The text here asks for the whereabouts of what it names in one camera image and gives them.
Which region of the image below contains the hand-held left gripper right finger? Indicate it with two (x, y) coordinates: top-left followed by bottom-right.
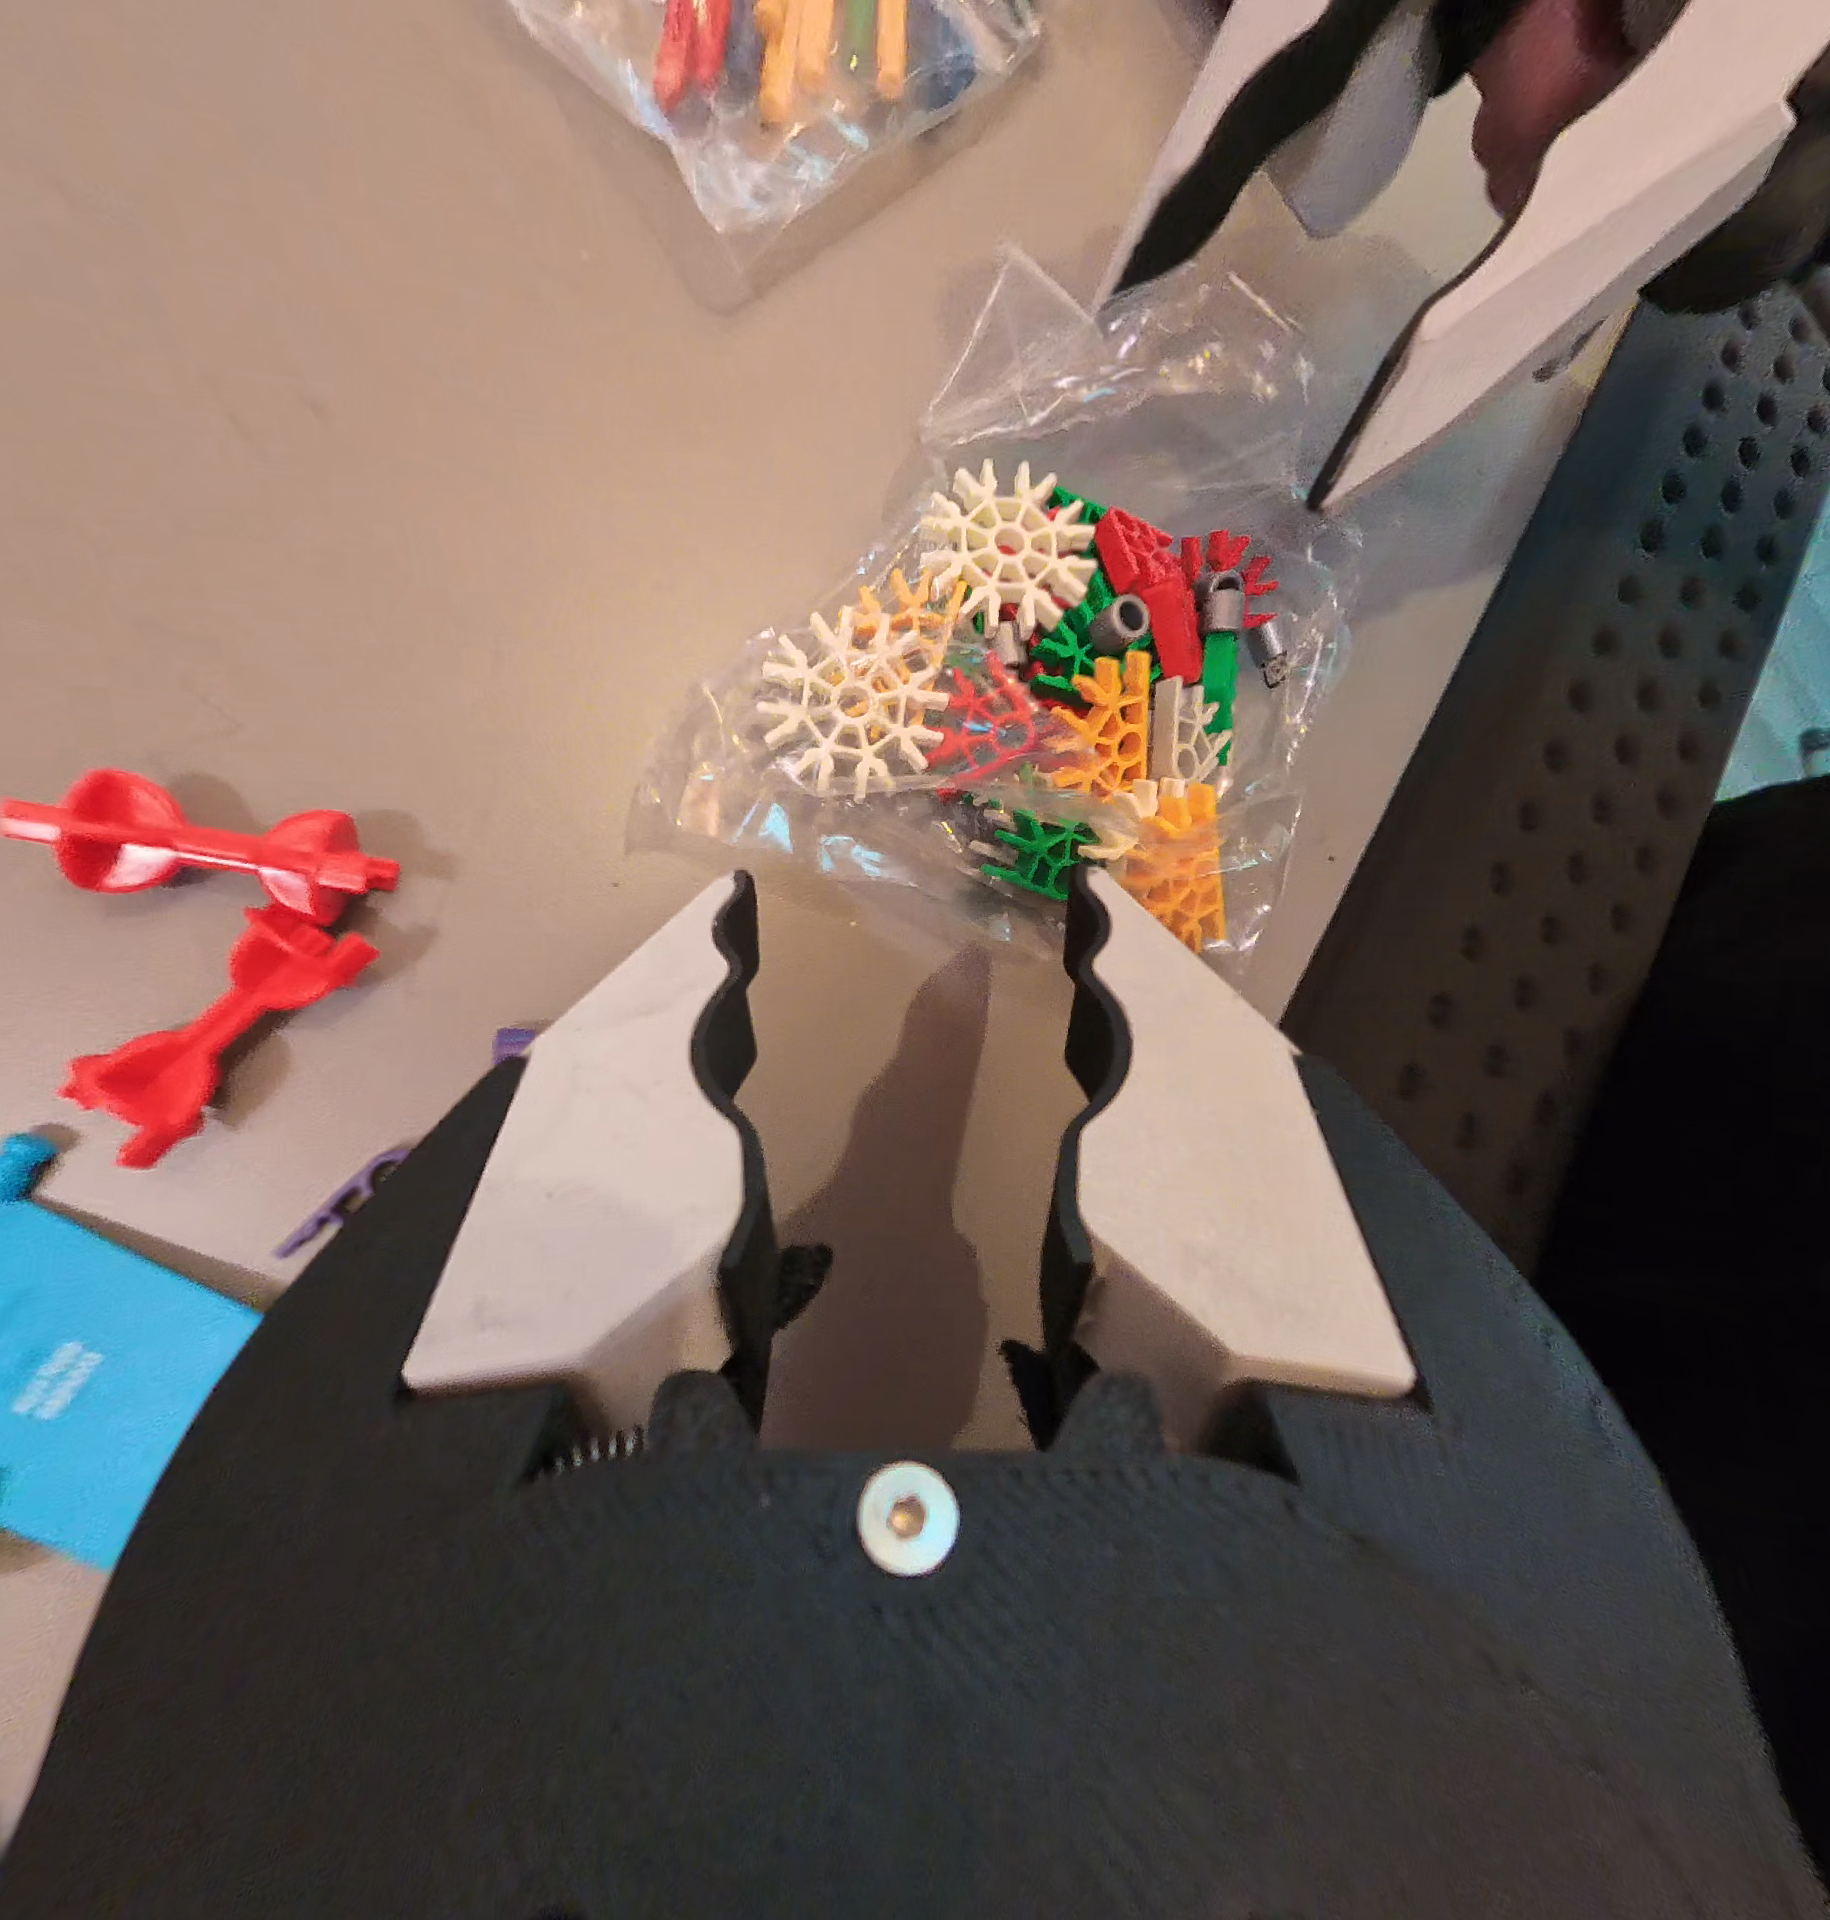
(1003, 871), (1422, 1444)

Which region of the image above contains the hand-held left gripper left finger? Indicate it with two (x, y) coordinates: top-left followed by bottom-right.
(400, 871), (838, 1430)

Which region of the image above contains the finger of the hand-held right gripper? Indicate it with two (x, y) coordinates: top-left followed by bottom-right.
(1305, 0), (1830, 519)
(1095, 0), (1404, 303)

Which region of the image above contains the clear bag of colourful rods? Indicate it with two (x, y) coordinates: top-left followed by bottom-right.
(508, 0), (1043, 234)

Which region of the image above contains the clear bag of snowflake connectors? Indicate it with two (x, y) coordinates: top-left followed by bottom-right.
(630, 247), (1358, 962)

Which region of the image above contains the person's right hand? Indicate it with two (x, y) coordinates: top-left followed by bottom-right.
(1470, 0), (1643, 225)

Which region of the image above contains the red bow-tie connector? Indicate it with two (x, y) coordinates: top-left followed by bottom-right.
(0, 768), (403, 927)
(59, 906), (381, 1170)

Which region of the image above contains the person's black clothing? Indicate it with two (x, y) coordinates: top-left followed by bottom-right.
(1536, 766), (1830, 1920)

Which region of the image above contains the black perforated mat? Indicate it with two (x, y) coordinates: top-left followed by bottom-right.
(1281, 276), (1830, 1278)

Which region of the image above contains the cyan flat toy piece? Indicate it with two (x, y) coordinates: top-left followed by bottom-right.
(0, 1131), (263, 1568)

